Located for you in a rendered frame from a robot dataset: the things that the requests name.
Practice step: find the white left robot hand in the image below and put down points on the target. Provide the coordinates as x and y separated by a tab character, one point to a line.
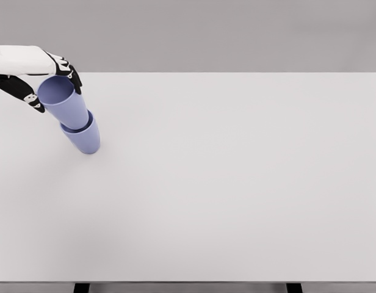
26	61

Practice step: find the blue plastic cup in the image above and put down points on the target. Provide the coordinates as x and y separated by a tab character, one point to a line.
64	107
84	138

